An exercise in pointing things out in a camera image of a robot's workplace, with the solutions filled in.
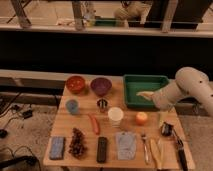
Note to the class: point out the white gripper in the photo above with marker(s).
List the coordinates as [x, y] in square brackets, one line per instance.
[162, 99]

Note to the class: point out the red chili pepper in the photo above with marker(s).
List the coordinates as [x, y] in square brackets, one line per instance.
[95, 124]

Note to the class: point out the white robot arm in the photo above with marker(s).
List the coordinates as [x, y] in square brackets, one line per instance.
[188, 82]

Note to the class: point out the orange apple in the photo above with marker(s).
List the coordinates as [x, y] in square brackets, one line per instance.
[141, 118]

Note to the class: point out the green plastic tray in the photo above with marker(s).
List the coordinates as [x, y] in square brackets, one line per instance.
[136, 83]

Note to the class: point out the metal fork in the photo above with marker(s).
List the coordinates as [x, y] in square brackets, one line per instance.
[144, 138]

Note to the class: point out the white paper cup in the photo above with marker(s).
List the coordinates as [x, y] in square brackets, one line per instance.
[115, 115]

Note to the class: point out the light blue cloth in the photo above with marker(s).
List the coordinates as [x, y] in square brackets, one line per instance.
[126, 145]

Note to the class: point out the small metal cup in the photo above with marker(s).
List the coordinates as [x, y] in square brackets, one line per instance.
[102, 105]

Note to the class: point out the purple bowl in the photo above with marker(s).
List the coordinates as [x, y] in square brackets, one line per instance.
[101, 86]

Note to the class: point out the black remote control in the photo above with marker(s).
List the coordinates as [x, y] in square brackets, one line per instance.
[102, 150]

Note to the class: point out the wooden table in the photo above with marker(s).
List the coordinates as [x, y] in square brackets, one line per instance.
[64, 123]

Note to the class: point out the red bowl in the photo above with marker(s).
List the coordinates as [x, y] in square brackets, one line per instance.
[75, 84]

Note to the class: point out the blue cup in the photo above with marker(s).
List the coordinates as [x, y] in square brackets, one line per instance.
[72, 106]

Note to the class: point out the bunch of dark grapes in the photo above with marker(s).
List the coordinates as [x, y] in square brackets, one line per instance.
[77, 146]

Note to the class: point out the blue sponge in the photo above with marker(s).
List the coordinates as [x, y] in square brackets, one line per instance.
[57, 148]

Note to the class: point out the black handled tool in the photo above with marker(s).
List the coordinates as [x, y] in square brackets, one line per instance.
[169, 130]

